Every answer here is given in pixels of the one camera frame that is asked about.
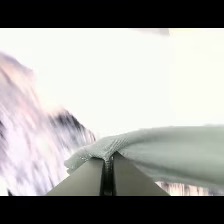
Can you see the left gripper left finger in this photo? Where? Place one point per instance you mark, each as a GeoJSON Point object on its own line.
{"type": "Point", "coordinates": [85, 180]}

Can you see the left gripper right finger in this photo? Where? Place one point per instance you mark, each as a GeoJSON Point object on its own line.
{"type": "Point", "coordinates": [133, 180]}

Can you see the dark grey garment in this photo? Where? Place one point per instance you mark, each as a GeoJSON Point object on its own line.
{"type": "Point", "coordinates": [173, 153]}

